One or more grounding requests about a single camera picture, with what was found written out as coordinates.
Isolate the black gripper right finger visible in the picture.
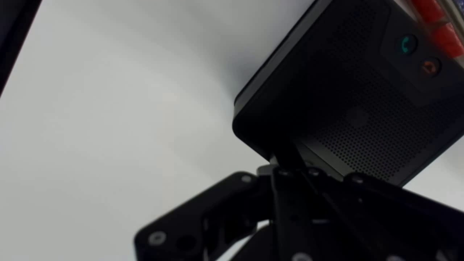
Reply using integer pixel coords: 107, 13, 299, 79
270, 144, 464, 261

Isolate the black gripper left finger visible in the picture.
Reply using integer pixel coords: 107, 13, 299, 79
133, 170, 284, 261

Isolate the black speaker box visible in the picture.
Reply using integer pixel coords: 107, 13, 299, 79
231, 0, 464, 187

